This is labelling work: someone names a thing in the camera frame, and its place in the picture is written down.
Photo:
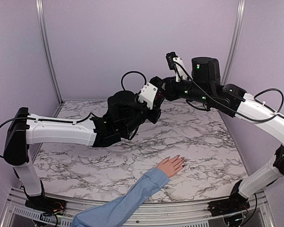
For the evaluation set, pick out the mannequin hand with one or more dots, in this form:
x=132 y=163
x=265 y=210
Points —
x=171 y=166

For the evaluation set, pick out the red nail polish bottle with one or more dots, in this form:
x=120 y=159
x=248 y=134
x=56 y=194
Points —
x=159 y=96

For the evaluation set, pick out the blue sleeved forearm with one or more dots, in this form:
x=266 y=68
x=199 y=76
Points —
x=118 y=211

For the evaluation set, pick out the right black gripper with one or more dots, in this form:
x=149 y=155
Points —
x=169 y=91

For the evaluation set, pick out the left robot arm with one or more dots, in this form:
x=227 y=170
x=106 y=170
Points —
x=126 y=111

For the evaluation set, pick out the front aluminium rail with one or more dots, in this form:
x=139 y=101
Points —
x=176 y=214

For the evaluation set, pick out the left aluminium frame post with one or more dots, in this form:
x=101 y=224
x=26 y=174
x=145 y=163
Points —
x=47 y=52

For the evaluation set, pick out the aluminium frame post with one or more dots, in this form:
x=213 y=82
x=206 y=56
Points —
x=235 y=40
x=47 y=52

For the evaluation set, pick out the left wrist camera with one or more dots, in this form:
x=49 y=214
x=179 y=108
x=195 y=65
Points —
x=147 y=97

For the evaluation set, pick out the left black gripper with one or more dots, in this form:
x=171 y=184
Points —
x=154 y=117

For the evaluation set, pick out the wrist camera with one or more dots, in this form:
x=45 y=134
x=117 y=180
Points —
x=176 y=64
x=147 y=97

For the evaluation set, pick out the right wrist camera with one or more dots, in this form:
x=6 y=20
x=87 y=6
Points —
x=176 y=64

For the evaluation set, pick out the right aluminium frame post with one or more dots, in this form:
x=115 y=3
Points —
x=235 y=40

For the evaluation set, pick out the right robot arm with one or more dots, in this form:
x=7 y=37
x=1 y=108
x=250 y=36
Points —
x=204 y=86

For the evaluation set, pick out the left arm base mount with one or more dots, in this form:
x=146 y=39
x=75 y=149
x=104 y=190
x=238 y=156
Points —
x=48 y=206

